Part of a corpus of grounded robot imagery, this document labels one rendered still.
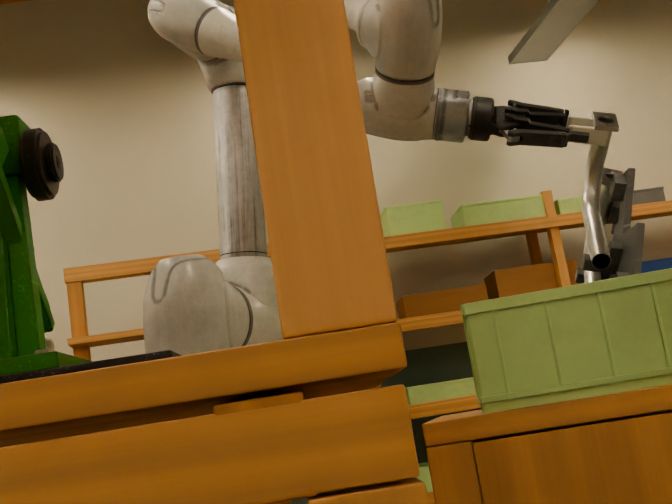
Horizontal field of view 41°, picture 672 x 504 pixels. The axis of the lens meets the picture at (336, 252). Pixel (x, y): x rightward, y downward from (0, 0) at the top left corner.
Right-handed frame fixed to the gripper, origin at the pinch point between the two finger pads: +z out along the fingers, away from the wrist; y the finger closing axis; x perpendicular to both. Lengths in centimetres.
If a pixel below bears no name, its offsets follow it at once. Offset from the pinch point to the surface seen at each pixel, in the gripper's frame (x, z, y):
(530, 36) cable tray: 168, 28, 475
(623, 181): 6.7, 6.9, -4.3
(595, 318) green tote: 15.2, 1.8, -32.0
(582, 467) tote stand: 30, 2, -48
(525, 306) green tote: 15.4, -8.7, -31.0
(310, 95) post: -39, -36, -77
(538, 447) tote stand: 29, -5, -47
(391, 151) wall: 274, -62, 479
